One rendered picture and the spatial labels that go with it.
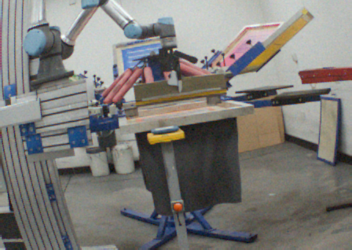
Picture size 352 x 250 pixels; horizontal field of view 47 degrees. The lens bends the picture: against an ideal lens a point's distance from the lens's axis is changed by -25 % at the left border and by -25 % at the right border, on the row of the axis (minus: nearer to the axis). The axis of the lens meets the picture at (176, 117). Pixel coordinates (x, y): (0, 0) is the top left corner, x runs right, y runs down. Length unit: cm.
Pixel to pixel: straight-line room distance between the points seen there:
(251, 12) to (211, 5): 62
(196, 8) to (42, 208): 530
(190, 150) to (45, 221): 84
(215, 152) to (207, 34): 479
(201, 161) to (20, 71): 100
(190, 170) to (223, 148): 18
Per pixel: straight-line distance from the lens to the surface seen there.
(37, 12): 191
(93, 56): 693
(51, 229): 226
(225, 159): 236
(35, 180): 220
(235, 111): 224
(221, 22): 712
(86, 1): 182
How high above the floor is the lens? 117
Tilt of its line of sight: 5 degrees down
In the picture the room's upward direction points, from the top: 8 degrees counter-clockwise
